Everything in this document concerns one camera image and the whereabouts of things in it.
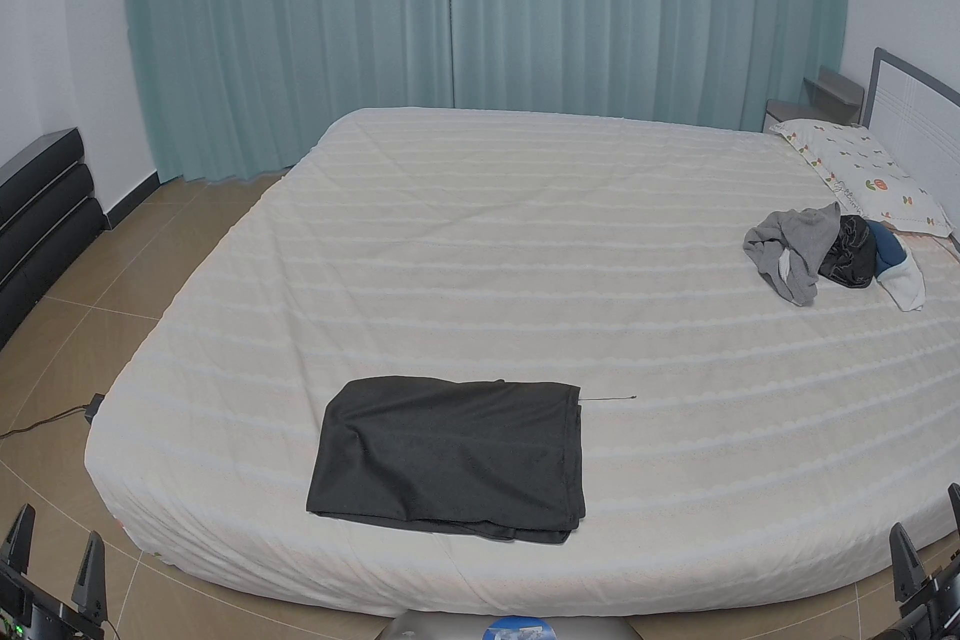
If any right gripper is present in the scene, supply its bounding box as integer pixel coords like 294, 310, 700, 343
870, 483, 960, 640

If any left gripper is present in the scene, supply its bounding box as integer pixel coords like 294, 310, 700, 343
0, 503, 108, 640

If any black T-shirt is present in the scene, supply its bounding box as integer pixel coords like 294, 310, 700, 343
306, 376, 639, 544

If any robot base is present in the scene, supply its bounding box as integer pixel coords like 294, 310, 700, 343
386, 610, 639, 640

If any bed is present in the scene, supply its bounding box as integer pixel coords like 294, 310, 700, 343
84, 46, 960, 619

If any white garment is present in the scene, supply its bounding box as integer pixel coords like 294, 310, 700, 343
876, 254, 926, 312

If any dark blue garment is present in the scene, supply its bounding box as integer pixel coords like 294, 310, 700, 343
866, 220, 910, 278

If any black shiny garment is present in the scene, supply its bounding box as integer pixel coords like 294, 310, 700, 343
817, 214, 879, 289

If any grey garment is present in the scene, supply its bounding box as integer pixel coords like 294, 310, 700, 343
742, 202, 843, 307

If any black chest of drawers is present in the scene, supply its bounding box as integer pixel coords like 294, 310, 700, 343
0, 127, 106, 349

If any white printed pillow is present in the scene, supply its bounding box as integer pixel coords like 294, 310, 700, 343
771, 119, 954, 239

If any grey bedside table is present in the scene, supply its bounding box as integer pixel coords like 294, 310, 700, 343
763, 65, 866, 132

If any black adapter with cable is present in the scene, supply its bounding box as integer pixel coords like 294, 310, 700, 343
0, 393, 107, 440

